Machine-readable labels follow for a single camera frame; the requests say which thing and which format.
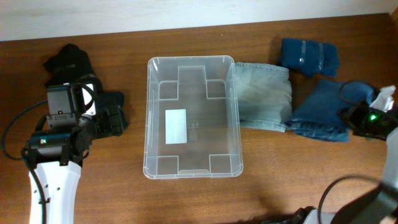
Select dark blue jeans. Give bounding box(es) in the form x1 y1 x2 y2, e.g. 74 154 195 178
285 79 375 142

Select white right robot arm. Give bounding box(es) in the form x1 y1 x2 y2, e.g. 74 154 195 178
290 102 397 223

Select black folded garment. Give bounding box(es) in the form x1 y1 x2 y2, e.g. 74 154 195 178
44 44 128 130

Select clear plastic storage bin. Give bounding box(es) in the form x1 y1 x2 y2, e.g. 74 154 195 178
143 55 244 179

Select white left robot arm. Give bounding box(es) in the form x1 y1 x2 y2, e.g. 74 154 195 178
21 103 127 223

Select white label in bin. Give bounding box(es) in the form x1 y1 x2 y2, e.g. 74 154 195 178
165 109 187 144

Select light blue jeans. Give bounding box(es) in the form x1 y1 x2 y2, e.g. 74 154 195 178
235 62 292 133

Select teal taped cloth bundle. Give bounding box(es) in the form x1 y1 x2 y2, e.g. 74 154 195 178
279 38 340 78

